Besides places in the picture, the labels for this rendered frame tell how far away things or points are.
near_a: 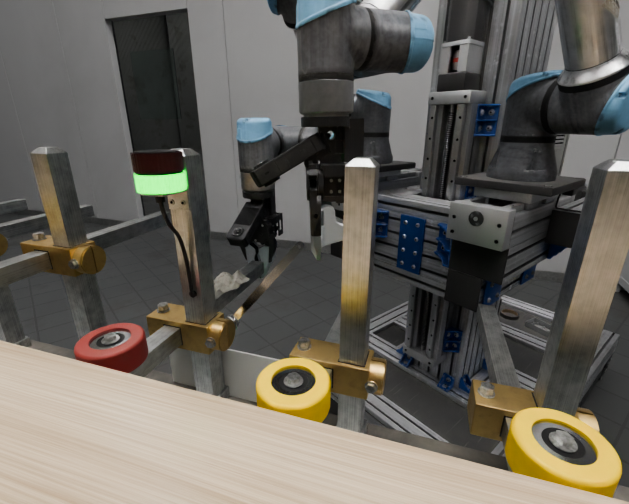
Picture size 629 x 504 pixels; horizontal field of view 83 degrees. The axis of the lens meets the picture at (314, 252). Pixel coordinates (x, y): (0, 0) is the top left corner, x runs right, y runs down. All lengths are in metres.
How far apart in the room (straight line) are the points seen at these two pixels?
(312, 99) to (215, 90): 3.21
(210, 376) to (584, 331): 0.52
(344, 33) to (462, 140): 0.72
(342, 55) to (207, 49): 3.29
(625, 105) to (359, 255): 0.61
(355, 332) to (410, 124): 2.65
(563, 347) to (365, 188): 0.28
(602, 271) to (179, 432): 0.44
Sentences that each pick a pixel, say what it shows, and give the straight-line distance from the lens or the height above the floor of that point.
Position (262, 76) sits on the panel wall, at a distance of 3.45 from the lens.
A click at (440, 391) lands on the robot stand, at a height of 0.22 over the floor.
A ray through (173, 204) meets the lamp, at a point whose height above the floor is 1.06.
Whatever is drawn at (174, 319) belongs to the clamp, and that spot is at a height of 0.87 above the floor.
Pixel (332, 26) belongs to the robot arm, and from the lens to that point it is 0.50.
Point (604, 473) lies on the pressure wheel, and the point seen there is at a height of 0.91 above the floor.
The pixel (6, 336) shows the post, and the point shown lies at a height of 0.75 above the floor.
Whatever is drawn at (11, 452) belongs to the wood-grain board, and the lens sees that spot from 0.43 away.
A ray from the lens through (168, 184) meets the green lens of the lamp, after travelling 0.47.
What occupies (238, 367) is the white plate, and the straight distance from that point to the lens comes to 0.66.
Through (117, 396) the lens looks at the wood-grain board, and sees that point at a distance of 0.44.
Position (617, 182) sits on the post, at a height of 1.11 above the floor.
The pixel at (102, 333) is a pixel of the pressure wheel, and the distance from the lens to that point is 0.55.
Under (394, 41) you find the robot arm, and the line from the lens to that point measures 0.55.
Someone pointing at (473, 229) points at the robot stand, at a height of 0.94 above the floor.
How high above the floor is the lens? 1.16
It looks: 20 degrees down
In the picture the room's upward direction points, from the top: straight up
